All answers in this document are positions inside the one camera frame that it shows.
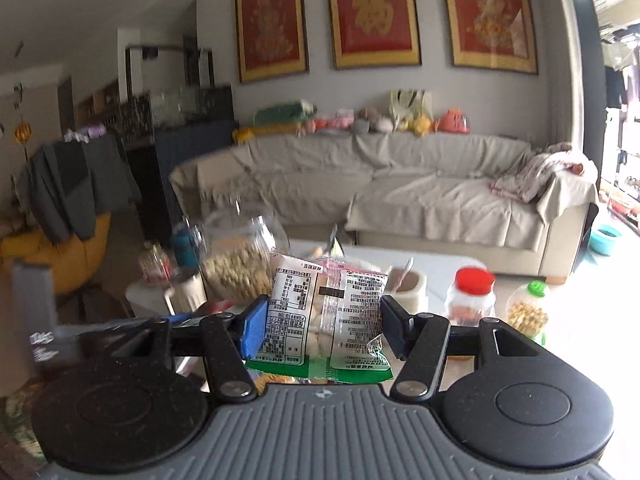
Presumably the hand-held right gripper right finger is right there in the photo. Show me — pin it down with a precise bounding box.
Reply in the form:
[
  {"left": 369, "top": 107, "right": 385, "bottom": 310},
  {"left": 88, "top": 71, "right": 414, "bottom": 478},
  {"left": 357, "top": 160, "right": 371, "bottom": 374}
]
[{"left": 381, "top": 294, "right": 557, "bottom": 404}]

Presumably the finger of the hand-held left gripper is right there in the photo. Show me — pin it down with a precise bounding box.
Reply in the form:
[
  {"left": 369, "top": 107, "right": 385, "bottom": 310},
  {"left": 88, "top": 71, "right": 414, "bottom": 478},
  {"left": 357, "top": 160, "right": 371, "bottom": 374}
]
[{"left": 55, "top": 312, "right": 194, "bottom": 342}]

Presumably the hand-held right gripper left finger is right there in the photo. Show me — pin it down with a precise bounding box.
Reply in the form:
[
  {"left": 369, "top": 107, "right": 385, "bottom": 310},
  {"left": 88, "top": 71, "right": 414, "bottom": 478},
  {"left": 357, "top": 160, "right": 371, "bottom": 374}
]
[{"left": 100, "top": 294, "right": 272, "bottom": 405}]

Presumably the white green snack packet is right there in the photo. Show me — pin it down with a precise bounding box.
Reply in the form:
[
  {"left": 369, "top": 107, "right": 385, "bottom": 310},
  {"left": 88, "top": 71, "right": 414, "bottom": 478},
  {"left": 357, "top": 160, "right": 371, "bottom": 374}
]
[{"left": 244, "top": 252, "right": 396, "bottom": 384}]

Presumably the white ribbed cup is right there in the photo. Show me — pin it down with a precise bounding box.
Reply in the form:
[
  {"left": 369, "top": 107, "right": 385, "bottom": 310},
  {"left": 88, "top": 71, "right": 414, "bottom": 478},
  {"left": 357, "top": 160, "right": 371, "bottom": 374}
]
[{"left": 165, "top": 268, "right": 207, "bottom": 314}]

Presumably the beige bowl with spoon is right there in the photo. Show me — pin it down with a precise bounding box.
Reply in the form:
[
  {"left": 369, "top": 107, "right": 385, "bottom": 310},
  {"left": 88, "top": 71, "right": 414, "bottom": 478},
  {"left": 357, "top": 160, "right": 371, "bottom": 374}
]
[{"left": 387, "top": 258, "right": 429, "bottom": 312}]

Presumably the small clear jar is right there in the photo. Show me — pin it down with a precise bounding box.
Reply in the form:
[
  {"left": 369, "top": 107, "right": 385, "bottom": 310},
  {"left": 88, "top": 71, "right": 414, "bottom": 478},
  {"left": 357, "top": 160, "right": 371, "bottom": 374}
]
[{"left": 138, "top": 242, "right": 174, "bottom": 289}]

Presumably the yellow chair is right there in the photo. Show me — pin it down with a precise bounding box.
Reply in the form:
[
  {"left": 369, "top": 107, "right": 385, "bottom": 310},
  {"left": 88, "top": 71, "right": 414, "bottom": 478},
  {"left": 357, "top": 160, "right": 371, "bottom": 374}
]
[{"left": 0, "top": 212, "right": 112, "bottom": 297}]

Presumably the glass jar of biscuits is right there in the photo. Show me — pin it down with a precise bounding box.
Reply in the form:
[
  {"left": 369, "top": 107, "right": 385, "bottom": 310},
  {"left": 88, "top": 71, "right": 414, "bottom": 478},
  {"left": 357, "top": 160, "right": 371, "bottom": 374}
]
[{"left": 199, "top": 209, "right": 292, "bottom": 304}]

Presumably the blue cup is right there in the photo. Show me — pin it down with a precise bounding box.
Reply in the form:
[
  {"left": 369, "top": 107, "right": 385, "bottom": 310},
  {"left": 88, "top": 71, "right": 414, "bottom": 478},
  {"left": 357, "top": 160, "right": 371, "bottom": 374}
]
[{"left": 171, "top": 227, "right": 201, "bottom": 267}]

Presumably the red lid snack jar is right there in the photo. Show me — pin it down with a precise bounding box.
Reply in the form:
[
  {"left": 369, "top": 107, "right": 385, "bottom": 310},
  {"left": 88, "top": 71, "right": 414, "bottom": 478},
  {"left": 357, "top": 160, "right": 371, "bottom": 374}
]
[{"left": 444, "top": 267, "right": 497, "bottom": 329}]

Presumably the grey jacket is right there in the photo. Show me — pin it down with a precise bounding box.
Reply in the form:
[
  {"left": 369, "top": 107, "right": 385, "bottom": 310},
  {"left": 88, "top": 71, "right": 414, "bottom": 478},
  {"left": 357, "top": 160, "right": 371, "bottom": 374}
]
[{"left": 20, "top": 137, "right": 144, "bottom": 244}]

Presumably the green lid snack jar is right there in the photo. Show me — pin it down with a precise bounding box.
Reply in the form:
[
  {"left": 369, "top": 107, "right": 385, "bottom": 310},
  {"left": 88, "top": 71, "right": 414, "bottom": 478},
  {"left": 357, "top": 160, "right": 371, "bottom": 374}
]
[{"left": 505, "top": 280, "right": 550, "bottom": 344}]

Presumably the beige covered sofa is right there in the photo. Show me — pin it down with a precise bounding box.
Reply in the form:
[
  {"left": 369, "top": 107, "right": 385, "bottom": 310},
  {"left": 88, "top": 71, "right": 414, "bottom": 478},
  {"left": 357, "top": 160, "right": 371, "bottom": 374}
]
[{"left": 168, "top": 132, "right": 600, "bottom": 282}]

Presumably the dark cabinet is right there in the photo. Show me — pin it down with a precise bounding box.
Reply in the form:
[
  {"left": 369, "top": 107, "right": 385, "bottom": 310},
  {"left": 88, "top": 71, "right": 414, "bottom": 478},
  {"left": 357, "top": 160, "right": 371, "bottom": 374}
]
[{"left": 120, "top": 84, "right": 239, "bottom": 242}]

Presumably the patterned blanket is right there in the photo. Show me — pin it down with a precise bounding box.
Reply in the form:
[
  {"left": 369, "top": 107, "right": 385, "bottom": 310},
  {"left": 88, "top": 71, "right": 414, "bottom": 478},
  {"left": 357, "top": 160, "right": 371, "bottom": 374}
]
[{"left": 489, "top": 142, "right": 587, "bottom": 204}]

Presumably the yellow plush toy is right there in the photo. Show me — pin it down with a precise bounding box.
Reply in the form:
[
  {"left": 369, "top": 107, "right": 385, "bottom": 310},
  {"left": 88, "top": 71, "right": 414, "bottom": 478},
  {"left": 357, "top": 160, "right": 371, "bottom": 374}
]
[{"left": 400, "top": 115, "right": 434, "bottom": 137}]

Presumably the grey plush toy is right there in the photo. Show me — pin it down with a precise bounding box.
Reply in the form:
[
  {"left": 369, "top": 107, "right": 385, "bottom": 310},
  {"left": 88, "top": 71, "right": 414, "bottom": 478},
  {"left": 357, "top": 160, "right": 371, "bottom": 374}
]
[{"left": 352, "top": 107, "right": 396, "bottom": 134}]

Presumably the orange plush toy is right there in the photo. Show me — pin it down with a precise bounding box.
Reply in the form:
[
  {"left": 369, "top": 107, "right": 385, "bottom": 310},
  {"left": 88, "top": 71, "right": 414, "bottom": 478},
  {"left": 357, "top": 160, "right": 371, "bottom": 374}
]
[{"left": 434, "top": 108, "right": 471, "bottom": 135}]

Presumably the glass aquarium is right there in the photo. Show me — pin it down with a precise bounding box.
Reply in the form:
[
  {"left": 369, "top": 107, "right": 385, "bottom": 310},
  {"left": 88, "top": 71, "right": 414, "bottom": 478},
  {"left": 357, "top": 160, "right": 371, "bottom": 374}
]
[{"left": 124, "top": 44, "right": 216, "bottom": 129}]

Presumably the green plush toy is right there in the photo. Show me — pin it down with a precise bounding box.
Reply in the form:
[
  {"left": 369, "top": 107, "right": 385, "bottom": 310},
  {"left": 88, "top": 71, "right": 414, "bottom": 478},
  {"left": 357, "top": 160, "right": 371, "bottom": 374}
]
[{"left": 252, "top": 102, "right": 319, "bottom": 127}]

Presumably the pink plush toy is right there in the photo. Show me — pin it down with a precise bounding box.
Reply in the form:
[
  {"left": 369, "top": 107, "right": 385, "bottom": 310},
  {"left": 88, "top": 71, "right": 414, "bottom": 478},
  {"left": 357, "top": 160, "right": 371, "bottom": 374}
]
[{"left": 314, "top": 109, "right": 354, "bottom": 134}]

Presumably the blue bowl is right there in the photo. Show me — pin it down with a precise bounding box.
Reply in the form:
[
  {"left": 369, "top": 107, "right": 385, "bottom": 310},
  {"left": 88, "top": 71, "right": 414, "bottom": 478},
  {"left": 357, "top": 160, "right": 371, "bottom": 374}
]
[{"left": 588, "top": 223, "right": 625, "bottom": 257}]

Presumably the white yellow tote bag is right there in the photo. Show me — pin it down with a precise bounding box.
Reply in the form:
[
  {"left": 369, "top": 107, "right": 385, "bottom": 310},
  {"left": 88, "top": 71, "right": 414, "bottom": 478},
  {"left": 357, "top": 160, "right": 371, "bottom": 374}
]
[{"left": 389, "top": 88, "right": 434, "bottom": 124}]

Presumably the hanging laundry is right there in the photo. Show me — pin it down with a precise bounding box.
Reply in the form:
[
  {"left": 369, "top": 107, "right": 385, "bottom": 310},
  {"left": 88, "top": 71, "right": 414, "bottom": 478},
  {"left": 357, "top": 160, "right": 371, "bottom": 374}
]
[{"left": 597, "top": 20, "right": 640, "bottom": 112}]

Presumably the red gold framed wall picture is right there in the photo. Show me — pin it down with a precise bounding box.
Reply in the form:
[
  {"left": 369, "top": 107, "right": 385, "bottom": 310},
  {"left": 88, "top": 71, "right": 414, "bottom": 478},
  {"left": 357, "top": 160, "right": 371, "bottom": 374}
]
[
  {"left": 234, "top": 0, "right": 310, "bottom": 85},
  {"left": 324, "top": 0, "right": 423, "bottom": 71},
  {"left": 438, "top": 0, "right": 540, "bottom": 76}
]

